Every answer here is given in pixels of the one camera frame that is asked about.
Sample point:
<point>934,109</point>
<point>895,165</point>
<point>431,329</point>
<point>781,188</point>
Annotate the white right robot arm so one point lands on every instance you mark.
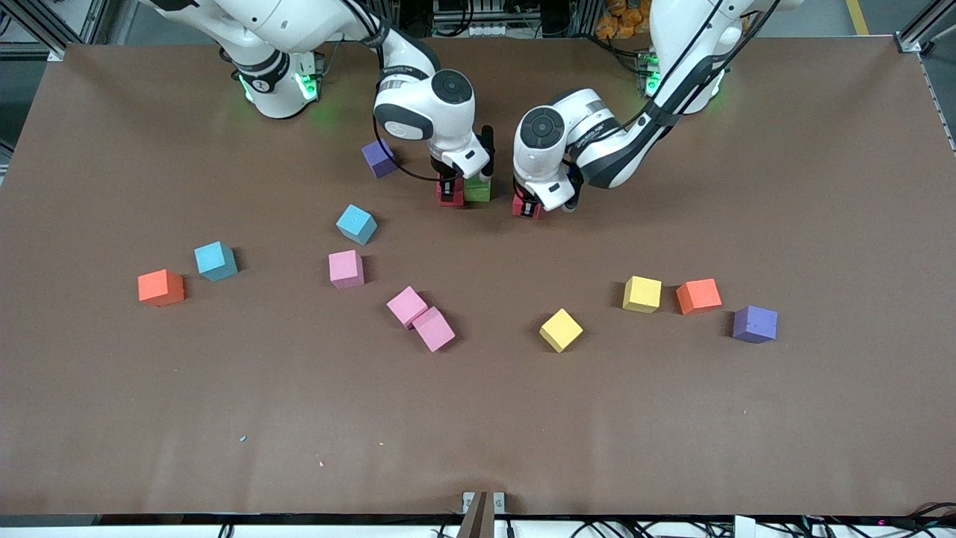
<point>299,22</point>

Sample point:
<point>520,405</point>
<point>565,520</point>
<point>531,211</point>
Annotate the brown table cover sheet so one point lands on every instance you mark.
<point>478,403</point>

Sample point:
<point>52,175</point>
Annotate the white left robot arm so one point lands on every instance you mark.
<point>538,161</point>

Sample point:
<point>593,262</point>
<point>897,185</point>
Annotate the pink foam cube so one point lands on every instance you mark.
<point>346,269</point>
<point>407,306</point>
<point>434,329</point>

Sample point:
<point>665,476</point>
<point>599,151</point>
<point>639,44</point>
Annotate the purple foam cube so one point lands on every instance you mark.
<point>755,323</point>
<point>379,158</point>

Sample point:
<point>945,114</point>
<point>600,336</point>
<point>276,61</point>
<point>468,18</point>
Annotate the orange plastic pile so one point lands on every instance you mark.
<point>616,22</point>

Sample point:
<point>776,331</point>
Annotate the aluminium frame strut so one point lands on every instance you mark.
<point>926,22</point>
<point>33,21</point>

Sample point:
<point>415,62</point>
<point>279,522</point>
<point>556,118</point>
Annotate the orange foam cube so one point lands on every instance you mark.
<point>160,288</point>
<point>699,296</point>

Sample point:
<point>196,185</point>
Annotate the yellow foam cube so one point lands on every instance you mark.
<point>561,329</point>
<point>642,294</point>

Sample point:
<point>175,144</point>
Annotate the white power strip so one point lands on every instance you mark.
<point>482,30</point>

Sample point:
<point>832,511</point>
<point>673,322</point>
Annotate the green foam cube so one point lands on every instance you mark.
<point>478,190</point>

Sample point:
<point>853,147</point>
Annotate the light blue foam cube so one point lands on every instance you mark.
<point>215,260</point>
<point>356,224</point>

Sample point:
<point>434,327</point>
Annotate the red foam cube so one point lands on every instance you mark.
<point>517,209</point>
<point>461,196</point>

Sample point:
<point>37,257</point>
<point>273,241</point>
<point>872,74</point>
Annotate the aluminium table edge rail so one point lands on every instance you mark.
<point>942,108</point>

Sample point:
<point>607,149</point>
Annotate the metal mount bracket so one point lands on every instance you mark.
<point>478,519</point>

